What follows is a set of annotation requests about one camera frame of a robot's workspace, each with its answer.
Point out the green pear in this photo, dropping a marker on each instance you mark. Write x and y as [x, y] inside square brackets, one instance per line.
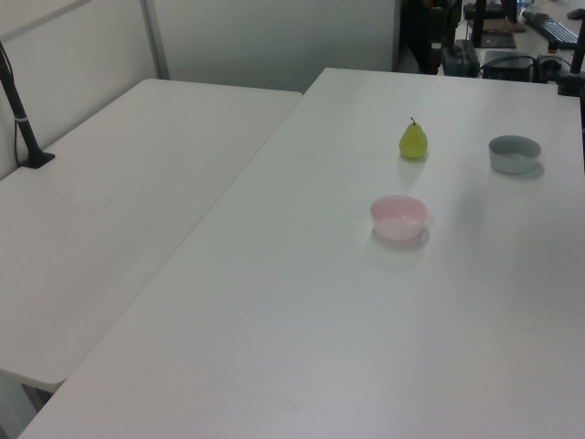
[413, 142]

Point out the pink bowl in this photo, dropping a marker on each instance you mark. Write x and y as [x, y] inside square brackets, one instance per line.
[396, 231]

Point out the grey bowl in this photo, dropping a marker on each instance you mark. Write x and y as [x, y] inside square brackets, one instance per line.
[512, 163]

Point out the grey partition panel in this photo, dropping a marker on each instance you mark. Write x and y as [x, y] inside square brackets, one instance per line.
[274, 41]

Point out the white side table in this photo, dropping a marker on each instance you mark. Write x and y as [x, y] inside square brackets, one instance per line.
[114, 183]

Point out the dark green case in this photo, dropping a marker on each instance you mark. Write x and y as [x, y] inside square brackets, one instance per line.
[459, 59]

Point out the black equipment box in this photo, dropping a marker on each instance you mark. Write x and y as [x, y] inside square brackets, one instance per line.
[507, 66]

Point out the black monitor stand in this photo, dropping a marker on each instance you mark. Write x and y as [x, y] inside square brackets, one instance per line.
[496, 40]

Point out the black pole with clamp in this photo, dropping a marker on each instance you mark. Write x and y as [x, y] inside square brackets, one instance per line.
[569, 84]

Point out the black keyboard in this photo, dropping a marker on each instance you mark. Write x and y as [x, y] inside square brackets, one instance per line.
[553, 28]

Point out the black camera pole with base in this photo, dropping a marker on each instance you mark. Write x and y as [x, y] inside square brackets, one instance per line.
[25, 132]

